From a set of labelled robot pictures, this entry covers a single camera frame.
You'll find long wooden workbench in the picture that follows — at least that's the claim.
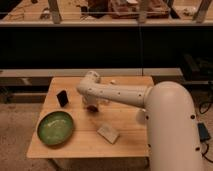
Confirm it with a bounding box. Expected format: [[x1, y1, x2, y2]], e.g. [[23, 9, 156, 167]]
[[0, 68, 182, 78]]

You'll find wooden table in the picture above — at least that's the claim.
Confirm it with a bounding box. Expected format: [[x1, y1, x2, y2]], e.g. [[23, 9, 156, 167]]
[[27, 77, 148, 161]]

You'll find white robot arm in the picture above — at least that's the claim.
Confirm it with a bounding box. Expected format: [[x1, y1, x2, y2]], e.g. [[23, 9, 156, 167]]
[[77, 71, 204, 171]]

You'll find black cable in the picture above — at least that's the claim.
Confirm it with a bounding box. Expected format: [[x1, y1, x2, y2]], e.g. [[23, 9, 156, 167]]
[[199, 98, 213, 164]]

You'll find white paper cup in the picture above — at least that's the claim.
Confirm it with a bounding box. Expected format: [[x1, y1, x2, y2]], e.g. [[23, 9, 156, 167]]
[[136, 109, 146, 125]]

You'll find blue foot pedal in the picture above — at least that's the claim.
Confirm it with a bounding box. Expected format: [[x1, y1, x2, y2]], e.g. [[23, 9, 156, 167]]
[[198, 123, 211, 142]]

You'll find green ceramic bowl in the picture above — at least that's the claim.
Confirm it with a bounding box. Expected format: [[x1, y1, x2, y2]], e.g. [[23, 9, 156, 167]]
[[37, 111, 74, 146]]

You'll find beige sponge block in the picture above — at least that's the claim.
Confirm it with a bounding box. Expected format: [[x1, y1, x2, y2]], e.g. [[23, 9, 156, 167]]
[[97, 123, 119, 144]]

